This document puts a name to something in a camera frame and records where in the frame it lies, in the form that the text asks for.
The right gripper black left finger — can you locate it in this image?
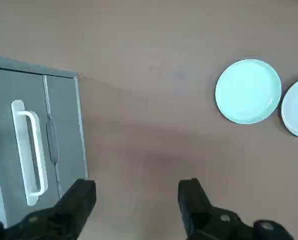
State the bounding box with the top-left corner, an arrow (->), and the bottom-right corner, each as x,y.
0,178 -> 97,240

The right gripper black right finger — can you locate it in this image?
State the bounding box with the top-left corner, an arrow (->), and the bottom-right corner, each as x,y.
177,177 -> 295,240

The mint green plate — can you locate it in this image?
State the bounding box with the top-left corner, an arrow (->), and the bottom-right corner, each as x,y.
215,59 -> 282,125

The gray drawer with white handle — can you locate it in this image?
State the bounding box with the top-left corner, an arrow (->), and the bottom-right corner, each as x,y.
0,67 -> 61,223

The pale white plate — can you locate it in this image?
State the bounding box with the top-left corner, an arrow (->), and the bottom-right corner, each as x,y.
280,75 -> 298,140

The gray drawer with recessed grip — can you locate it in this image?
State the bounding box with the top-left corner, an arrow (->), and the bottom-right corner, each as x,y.
42,74 -> 89,200

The gray steel cabinet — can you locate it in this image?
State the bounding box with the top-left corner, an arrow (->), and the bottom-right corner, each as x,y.
0,54 -> 89,226

